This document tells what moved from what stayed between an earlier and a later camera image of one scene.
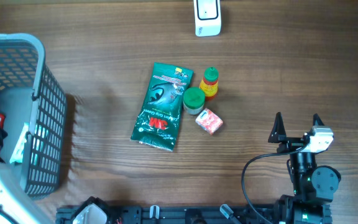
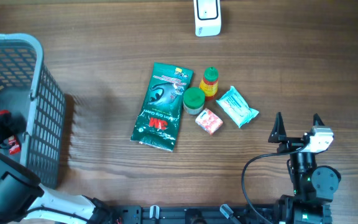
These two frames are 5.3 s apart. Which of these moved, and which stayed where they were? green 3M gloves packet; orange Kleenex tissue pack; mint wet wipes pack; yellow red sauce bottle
Moved: mint wet wipes pack
Stayed: green 3M gloves packet; yellow red sauce bottle; orange Kleenex tissue pack
